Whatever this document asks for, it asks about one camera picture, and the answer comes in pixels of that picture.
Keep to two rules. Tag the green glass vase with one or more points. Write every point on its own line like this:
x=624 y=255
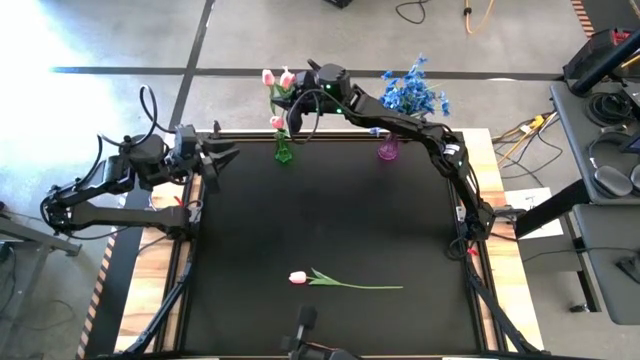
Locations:
x=283 y=152

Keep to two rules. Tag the white tulip stem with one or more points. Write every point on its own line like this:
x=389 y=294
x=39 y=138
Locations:
x=268 y=77

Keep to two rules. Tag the white paper sheet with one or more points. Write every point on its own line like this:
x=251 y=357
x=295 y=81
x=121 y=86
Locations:
x=522 y=197

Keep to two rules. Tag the black support beam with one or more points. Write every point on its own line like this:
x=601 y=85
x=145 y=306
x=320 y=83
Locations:
x=550 y=210

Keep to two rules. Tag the black floor box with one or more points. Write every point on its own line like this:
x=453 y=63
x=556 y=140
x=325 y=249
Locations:
x=339 y=3

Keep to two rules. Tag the black table mat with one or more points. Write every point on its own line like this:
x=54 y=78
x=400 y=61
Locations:
x=350 y=225

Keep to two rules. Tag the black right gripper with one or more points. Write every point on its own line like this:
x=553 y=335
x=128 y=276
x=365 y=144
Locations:
x=306 y=87

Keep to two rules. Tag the black corner post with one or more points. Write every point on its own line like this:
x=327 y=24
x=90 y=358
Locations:
x=217 y=127

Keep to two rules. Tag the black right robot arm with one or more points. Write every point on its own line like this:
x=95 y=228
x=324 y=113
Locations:
x=400 y=122

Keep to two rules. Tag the purple glass vase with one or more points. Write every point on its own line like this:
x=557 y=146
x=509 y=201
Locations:
x=388 y=150

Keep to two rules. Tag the grey low desk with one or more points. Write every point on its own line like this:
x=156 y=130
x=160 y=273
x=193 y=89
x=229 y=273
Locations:
x=610 y=290

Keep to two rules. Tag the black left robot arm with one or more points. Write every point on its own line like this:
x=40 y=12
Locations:
x=125 y=217

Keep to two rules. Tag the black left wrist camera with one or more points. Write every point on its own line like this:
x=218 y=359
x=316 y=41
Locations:
x=185 y=137

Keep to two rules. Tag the black aluminium table frame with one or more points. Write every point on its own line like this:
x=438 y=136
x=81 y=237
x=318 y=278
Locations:
x=163 y=310

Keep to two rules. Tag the grey side desk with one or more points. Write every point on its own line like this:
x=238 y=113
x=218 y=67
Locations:
x=575 y=150

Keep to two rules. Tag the black headphones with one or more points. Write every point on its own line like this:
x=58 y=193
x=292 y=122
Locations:
x=612 y=181

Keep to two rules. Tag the black metal pole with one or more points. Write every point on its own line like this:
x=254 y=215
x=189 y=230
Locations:
x=605 y=65

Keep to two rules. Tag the grey metal stand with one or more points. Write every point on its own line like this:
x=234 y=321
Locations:
x=40 y=239

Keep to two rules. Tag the red and black toolbox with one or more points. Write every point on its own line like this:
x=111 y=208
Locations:
x=587 y=52

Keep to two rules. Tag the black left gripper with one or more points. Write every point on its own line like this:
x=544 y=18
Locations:
x=207 y=155

